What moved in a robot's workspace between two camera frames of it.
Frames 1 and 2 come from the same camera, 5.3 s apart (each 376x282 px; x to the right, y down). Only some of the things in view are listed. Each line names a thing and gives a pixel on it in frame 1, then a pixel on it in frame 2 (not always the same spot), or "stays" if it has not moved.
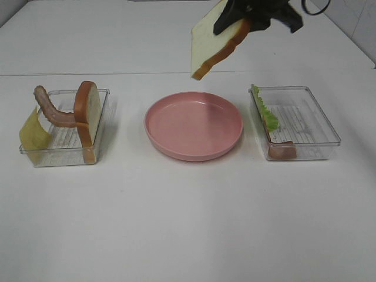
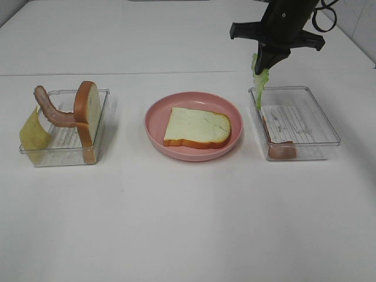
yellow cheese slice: (34, 138) stays
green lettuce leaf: (271, 122) → (260, 80)
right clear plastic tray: (305, 132) stays
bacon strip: (285, 150) stays
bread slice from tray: (207, 47) → (197, 128)
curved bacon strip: (58, 117) stays
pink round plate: (193, 126) stays
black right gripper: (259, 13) → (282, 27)
